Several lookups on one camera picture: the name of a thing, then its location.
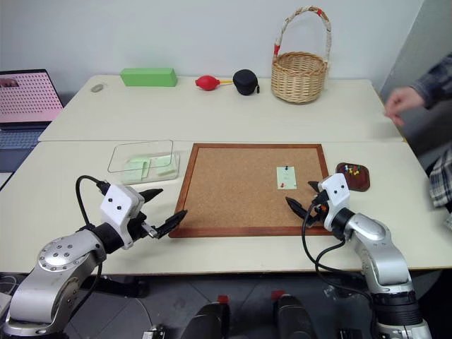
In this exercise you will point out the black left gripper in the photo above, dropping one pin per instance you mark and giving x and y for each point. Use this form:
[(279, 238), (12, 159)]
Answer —
[(141, 229)]

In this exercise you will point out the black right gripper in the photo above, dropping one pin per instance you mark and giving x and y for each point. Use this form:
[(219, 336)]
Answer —
[(318, 213)]

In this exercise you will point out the plaid sleeved forearm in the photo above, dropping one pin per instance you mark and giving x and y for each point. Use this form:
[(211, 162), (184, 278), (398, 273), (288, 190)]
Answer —
[(436, 79)]

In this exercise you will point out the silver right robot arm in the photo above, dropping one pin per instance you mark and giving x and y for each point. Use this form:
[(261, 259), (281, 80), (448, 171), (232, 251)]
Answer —
[(381, 254)]

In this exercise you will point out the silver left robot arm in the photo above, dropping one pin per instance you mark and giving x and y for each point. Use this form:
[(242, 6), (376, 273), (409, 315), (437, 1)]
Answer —
[(53, 272)]

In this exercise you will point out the pale green paper note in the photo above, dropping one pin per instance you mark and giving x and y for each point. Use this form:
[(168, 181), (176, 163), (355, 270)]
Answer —
[(164, 166), (132, 169), (286, 178)]

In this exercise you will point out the wood framed cork board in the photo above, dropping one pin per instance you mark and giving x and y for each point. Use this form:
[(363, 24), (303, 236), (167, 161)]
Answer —
[(233, 190)]

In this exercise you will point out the person's bare hand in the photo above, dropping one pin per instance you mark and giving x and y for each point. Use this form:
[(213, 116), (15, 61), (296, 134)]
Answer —
[(402, 100)]

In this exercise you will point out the brown dish of pushpins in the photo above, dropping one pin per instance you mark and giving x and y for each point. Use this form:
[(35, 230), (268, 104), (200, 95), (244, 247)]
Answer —
[(360, 183)]

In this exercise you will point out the clear plastic box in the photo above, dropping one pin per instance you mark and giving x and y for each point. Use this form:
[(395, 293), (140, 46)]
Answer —
[(148, 152)]

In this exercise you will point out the dark rounded shape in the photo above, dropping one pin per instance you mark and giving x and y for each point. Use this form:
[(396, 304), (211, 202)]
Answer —
[(208, 321), (291, 318)]

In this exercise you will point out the green rectangular box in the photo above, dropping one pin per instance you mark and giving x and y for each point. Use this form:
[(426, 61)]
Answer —
[(148, 77)]

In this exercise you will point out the black zip case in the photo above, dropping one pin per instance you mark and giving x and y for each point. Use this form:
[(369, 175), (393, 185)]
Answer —
[(244, 82)]

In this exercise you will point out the red rubber air blower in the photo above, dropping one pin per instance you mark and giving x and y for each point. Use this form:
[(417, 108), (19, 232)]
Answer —
[(206, 83)]

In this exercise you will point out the plaid shirt of person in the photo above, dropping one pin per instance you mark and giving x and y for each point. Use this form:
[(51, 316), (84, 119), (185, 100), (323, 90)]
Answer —
[(441, 180)]

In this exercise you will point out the open laptop with pink screen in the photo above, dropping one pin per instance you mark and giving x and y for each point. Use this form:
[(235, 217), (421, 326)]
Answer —
[(24, 102)]

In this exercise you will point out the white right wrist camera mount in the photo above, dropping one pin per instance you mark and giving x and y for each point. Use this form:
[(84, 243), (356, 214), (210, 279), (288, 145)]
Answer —
[(337, 192)]

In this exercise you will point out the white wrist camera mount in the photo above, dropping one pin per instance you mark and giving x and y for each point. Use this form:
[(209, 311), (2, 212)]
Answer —
[(118, 208), (337, 192)]

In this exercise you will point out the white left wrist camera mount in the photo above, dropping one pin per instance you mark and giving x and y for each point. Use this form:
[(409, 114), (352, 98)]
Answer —
[(118, 208)]

